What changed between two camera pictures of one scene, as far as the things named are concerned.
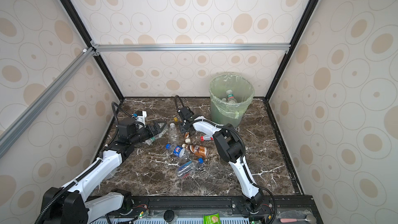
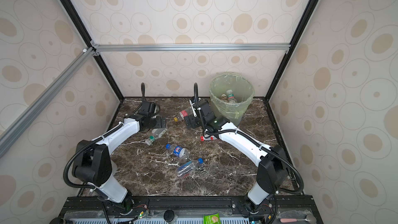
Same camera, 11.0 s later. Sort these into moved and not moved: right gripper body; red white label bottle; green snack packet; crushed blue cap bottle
Moved: right gripper body
Not moved: crushed blue cap bottle; red white label bottle; green snack packet
